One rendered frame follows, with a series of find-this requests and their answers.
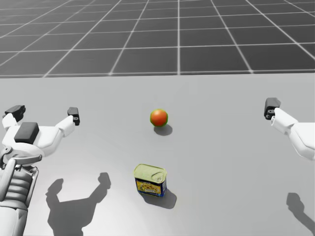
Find small round ball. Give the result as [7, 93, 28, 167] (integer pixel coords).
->
[150, 108, 169, 128]

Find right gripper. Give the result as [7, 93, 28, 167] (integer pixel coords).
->
[263, 97, 315, 162]

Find green and blue rectangular can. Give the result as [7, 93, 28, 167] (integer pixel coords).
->
[133, 163, 168, 198]

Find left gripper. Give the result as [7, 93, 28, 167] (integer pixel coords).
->
[1, 105, 81, 158]

